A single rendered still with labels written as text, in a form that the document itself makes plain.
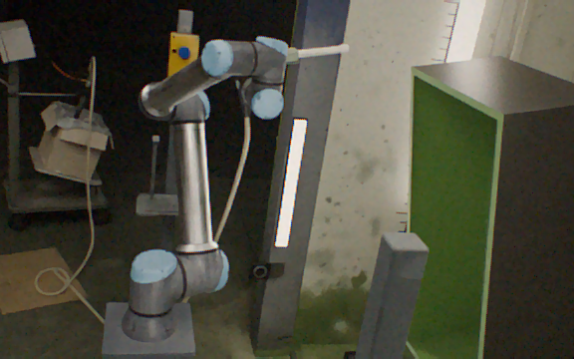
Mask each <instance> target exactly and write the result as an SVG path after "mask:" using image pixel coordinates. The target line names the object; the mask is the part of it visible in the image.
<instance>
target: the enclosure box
mask: <svg viewBox="0 0 574 359"><path fill-rule="evenodd" d="M407 233H415V234H416V235H417V236H418V237H419V238H420V239H421V241H422V242H423V244H424V245H425V246H426V247H427V248H428V250H429V253H428V257H427V262H426V266H425V270H424V274H423V278H422V283H421V287H420V291H419V295H418V300H417V304H416V308H415V312H414V317H413V321H412V325H410V329H409V333H408V338H407V342H406V344H407V346H408V347H409V349H411V350H412V353H413V354H414V356H415V357H416V359H574V83H572V82H569V81H565V80H563V79H560V78H557V77H555V75H552V74H548V73H546V72H543V71H540V70H537V69H535V68H531V67H528V66H526V65H523V64H520V63H516V62H514V61H511V60H508V59H506V58H503V57H492V58H484V59H474V60H464V61H456V62H446V63H438V64H428V65H419V66H411V90H410V133H409V175H408V217H407Z"/></svg>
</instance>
